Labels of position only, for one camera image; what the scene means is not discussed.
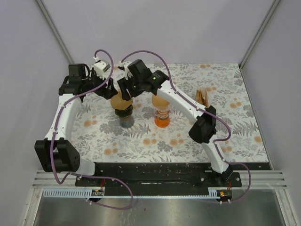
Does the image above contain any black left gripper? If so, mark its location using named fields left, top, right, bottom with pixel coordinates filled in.
left=82, top=68, right=118, bottom=99

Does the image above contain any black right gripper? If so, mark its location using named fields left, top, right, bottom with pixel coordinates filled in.
left=117, top=75, right=144, bottom=102

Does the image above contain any green glass dripper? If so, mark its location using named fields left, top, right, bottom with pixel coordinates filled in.
left=115, top=105, right=133, bottom=118

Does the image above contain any glass beaker with coffee grounds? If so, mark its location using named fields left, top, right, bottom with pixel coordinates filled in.
left=119, top=115, right=135, bottom=129

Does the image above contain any brown paper coffee filter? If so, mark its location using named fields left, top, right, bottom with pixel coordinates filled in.
left=152, top=95, right=170, bottom=111

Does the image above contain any clear glass dripper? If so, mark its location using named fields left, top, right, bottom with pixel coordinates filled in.
left=154, top=106, right=170, bottom=118

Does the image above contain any orange coffee filter box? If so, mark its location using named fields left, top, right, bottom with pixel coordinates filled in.
left=194, top=87, right=210, bottom=109

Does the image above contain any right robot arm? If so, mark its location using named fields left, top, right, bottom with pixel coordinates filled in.
left=118, top=59, right=232, bottom=186

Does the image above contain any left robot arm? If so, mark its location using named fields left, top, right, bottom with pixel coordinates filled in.
left=34, top=60, right=117, bottom=186

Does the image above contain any floral table mat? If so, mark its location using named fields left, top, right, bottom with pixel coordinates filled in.
left=71, top=63, right=268, bottom=162

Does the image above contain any stack of brown filters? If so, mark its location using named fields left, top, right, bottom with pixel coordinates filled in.
left=195, top=89, right=207, bottom=106

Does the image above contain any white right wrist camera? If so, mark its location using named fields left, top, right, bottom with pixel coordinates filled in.
left=118, top=61, right=132, bottom=80

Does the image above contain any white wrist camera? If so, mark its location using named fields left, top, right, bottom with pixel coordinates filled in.
left=118, top=61, right=132, bottom=80
left=93, top=56, right=111, bottom=79

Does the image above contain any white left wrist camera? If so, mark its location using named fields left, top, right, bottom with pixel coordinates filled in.
left=93, top=56, right=111, bottom=79

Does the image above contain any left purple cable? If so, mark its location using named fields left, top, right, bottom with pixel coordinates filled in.
left=50, top=49, right=135, bottom=210

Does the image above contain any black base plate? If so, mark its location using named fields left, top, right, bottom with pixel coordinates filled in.
left=75, top=163, right=242, bottom=191

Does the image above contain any white slotted cable duct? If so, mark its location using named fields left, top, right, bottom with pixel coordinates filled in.
left=43, top=188, right=220, bottom=199

